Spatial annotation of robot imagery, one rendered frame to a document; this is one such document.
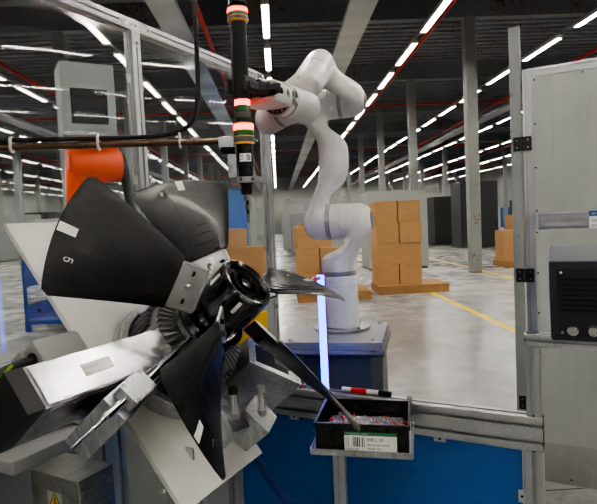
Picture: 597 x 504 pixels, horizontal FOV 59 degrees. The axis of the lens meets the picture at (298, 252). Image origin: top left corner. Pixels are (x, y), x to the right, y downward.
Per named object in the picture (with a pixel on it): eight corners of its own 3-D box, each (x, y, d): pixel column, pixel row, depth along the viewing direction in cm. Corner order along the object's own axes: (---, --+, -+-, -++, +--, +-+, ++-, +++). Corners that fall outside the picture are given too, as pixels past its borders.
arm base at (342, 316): (317, 323, 191) (315, 272, 190) (370, 322, 188) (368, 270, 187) (310, 335, 173) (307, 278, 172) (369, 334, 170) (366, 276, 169)
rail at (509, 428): (223, 405, 164) (221, 380, 164) (230, 401, 168) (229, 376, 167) (543, 453, 122) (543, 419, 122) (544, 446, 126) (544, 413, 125)
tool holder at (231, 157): (220, 183, 110) (217, 135, 109) (220, 185, 117) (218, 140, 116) (263, 181, 111) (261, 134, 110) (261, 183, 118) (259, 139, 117)
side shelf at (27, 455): (-53, 457, 123) (-54, 445, 123) (77, 406, 155) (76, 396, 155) (13, 477, 112) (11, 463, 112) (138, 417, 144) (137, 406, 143)
